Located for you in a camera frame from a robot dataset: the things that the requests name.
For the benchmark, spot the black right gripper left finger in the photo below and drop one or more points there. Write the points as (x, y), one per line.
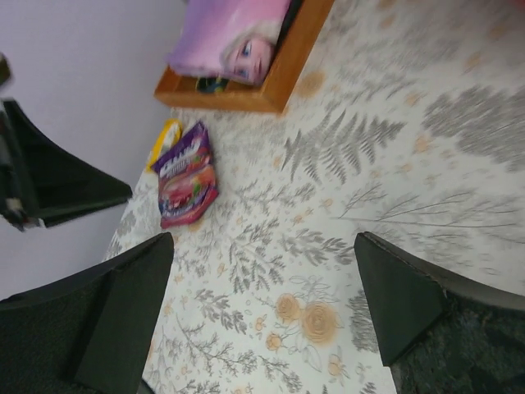
(89, 332)

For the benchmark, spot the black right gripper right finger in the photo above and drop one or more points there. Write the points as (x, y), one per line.
(437, 331)

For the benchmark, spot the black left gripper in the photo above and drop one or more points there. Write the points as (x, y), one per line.
(42, 185)

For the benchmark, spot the yellow snack packet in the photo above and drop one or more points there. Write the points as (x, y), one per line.
(170, 135)

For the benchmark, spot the purple Fox's berries candy bag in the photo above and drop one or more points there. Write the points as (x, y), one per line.
(187, 182)

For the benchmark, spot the pink purple folded cloth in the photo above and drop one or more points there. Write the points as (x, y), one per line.
(234, 39)

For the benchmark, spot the wooden tray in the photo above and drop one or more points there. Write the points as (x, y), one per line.
(272, 96)

